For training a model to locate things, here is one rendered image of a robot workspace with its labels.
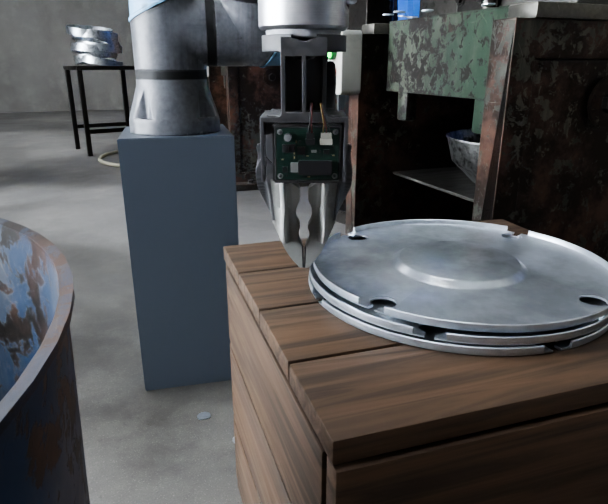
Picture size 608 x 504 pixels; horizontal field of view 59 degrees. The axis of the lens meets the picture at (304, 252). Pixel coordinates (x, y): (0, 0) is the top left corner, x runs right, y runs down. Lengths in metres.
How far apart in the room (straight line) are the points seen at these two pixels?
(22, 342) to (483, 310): 0.33
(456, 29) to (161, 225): 0.63
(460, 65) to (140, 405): 0.83
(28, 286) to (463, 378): 0.28
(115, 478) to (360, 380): 0.55
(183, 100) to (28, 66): 6.67
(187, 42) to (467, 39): 0.48
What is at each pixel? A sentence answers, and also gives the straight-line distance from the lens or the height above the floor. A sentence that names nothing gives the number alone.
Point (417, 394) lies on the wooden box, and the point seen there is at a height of 0.35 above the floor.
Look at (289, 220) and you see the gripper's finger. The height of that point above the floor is 0.42.
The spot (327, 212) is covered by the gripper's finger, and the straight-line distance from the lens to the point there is 0.51.
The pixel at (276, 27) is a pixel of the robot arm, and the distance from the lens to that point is 0.46.
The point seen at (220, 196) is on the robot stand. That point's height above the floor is 0.35.
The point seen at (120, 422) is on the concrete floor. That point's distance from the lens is 0.98.
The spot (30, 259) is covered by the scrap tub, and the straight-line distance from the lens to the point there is 0.30.
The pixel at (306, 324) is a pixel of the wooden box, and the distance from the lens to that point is 0.46.
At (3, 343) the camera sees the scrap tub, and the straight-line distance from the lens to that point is 0.36.
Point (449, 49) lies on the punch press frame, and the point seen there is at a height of 0.58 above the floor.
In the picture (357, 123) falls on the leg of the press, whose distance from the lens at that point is 1.28.
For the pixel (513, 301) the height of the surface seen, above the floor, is 0.37.
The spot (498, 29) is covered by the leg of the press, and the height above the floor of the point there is 0.61.
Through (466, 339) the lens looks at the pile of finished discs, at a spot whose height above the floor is 0.36.
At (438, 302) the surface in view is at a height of 0.37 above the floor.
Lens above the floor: 0.56
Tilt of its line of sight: 19 degrees down
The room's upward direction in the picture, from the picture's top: straight up
